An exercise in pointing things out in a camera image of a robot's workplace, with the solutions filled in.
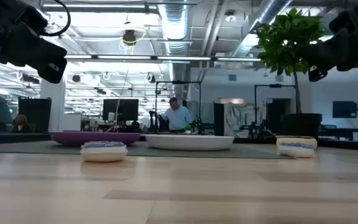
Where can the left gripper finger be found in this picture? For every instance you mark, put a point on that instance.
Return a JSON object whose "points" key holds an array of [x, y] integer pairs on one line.
{"points": [[36, 46], [53, 71]]}

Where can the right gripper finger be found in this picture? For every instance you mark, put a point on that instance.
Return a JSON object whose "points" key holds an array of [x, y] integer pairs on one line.
{"points": [[317, 74], [328, 51]]}

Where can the small blue icing donut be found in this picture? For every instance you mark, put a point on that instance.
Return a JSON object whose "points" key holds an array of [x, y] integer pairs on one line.
{"points": [[295, 152]]}

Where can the small sprinkled white donut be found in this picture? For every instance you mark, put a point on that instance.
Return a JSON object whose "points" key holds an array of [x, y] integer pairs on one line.
{"points": [[103, 154]]}

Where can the green indoor tree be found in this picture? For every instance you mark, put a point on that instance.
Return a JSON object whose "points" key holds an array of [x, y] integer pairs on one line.
{"points": [[287, 40]]}

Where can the black partition panel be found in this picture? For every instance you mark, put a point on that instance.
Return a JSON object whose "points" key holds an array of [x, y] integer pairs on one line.
{"points": [[34, 115]]}

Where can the black plant pot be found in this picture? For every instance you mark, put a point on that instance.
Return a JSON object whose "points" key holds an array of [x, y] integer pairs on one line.
{"points": [[300, 129]]}

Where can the dark background desk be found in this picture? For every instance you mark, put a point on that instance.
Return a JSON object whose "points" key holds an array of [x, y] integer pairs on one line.
{"points": [[343, 131]]}

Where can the grey woven placemat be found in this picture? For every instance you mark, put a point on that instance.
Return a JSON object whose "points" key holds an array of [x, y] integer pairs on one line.
{"points": [[42, 148]]}

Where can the purple plate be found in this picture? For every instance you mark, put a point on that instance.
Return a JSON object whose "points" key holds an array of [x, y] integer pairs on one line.
{"points": [[95, 138]]}

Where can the black computer monitor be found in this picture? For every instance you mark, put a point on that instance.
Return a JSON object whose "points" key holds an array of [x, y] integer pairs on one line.
{"points": [[126, 109]]}

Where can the black hanging ceiling device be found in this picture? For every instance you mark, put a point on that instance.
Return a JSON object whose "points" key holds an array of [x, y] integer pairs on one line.
{"points": [[129, 37]]}

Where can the grey draped cloth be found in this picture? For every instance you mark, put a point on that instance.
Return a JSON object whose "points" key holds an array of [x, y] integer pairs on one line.
{"points": [[244, 119]]}

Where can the black cabinet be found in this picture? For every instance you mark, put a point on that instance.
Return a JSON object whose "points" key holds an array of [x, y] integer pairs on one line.
{"points": [[218, 119]]}

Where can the long ceiling light strip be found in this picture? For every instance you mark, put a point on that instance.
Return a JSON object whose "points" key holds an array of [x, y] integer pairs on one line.
{"points": [[166, 58]]}

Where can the white plate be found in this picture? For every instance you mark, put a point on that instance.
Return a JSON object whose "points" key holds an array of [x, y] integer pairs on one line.
{"points": [[190, 143]]}

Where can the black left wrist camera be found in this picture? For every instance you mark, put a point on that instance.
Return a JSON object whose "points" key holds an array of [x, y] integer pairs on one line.
{"points": [[33, 17]]}

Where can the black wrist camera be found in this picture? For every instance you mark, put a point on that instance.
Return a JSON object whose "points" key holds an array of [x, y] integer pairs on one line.
{"points": [[33, 17], [340, 23]]}

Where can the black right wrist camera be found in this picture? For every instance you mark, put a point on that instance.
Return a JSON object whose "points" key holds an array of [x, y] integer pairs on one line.
{"points": [[340, 23]]}

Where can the black background rig frame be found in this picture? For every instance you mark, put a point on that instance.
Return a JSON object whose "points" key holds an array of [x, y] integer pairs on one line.
{"points": [[275, 85], [179, 82]]}

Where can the blue wall screen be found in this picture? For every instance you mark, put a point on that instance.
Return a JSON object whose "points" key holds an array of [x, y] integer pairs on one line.
{"points": [[344, 109]]}

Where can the black table frame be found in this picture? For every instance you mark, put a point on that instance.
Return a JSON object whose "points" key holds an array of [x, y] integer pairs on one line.
{"points": [[20, 138]]}

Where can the silver ceiling duct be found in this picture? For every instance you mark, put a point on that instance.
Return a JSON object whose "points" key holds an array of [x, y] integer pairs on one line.
{"points": [[259, 21], [174, 21]]}

